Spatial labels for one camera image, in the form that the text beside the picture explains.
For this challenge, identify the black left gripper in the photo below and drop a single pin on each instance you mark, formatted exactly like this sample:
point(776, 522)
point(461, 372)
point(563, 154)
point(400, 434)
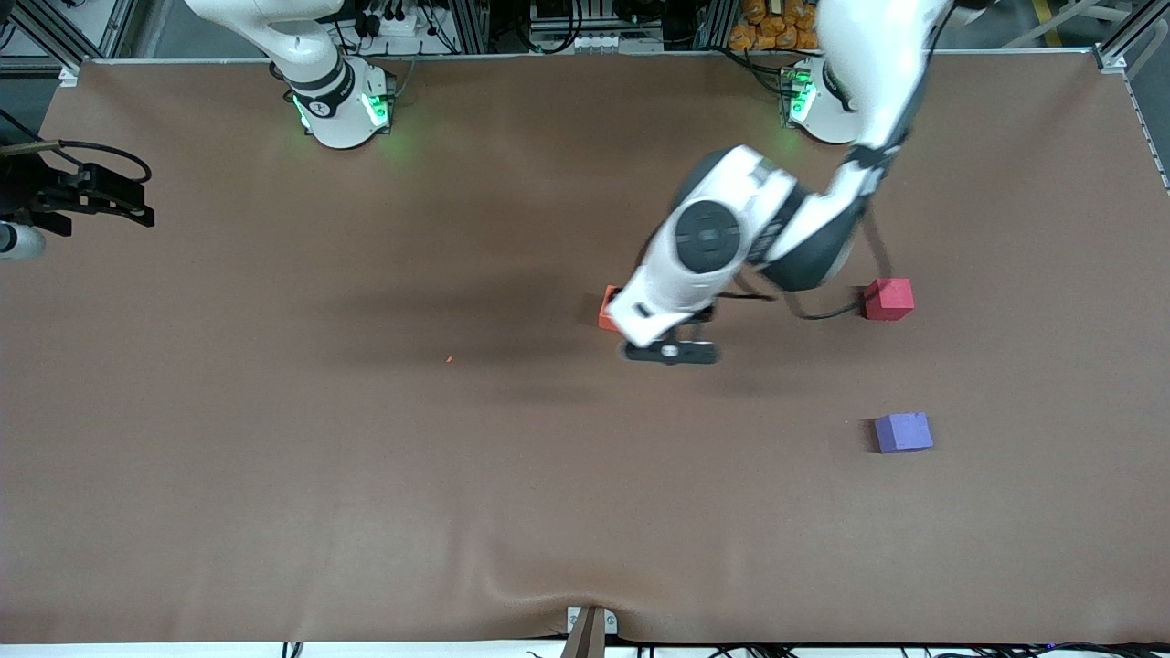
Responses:
point(703, 314)

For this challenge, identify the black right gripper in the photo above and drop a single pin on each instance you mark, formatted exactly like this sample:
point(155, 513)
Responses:
point(26, 190)

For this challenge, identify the orange foam block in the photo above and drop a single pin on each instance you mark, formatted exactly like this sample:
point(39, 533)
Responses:
point(609, 309)

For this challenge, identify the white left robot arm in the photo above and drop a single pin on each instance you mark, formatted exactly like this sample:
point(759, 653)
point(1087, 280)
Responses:
point(704, 238)

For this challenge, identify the red foam block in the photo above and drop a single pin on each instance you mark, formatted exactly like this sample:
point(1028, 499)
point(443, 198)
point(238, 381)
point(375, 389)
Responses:
point(891, 300)

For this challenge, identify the brown table cover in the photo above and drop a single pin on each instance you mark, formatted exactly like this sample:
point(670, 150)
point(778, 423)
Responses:
point(585, 512)

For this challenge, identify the purple foam block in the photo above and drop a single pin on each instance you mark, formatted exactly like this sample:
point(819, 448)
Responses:
point(903, 432)

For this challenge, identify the white terminal block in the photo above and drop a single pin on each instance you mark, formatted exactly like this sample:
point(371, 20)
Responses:
point(617, 42)

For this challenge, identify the bag of orange items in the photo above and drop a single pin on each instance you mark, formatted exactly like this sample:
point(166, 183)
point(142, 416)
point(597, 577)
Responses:
point(777, 27)

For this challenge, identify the white power strip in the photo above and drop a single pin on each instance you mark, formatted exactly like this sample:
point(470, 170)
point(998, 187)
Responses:
point(391, 24)

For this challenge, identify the aluminium table corner bracket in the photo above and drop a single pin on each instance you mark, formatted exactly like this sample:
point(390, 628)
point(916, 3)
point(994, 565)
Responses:
point(1111, 58)
point(70, 75)

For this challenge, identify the aluminium frame post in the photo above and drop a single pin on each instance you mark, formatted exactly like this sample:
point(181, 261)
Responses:
point(717, 23)
point(468, 23)

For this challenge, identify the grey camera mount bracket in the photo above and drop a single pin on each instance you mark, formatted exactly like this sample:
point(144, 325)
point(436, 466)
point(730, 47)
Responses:
point(590, 631)

